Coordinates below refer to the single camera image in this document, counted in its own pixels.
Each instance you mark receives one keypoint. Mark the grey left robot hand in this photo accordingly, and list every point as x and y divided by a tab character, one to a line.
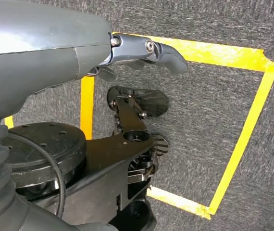
43	47

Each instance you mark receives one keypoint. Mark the yellow floor tape square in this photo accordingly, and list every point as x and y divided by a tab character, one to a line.
241	143

